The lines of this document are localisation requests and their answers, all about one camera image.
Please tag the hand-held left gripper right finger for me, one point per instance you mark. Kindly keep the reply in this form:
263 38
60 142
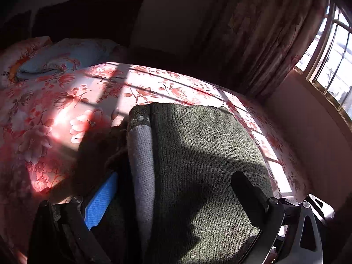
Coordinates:
247 195

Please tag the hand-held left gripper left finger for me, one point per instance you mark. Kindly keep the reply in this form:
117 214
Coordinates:
100 202

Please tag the white and green knit sweater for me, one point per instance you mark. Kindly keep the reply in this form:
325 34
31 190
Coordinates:
206 154

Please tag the pink floral bed sheet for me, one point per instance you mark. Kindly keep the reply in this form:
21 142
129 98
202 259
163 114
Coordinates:
55 101

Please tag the blue floral pillow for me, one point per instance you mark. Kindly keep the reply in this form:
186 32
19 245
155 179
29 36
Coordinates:
68 55

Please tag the dark wooden nightstand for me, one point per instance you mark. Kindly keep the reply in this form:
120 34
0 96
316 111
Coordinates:
159 60

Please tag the window with metal bars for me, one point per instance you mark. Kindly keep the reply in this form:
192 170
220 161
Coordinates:
330 60

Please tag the floral curtain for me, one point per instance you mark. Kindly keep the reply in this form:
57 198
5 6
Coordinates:
261 33

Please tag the pink floral pillow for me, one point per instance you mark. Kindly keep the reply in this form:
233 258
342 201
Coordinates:
19 57

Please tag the dark wooden headboard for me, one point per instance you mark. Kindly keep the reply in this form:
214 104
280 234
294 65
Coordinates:
88 16

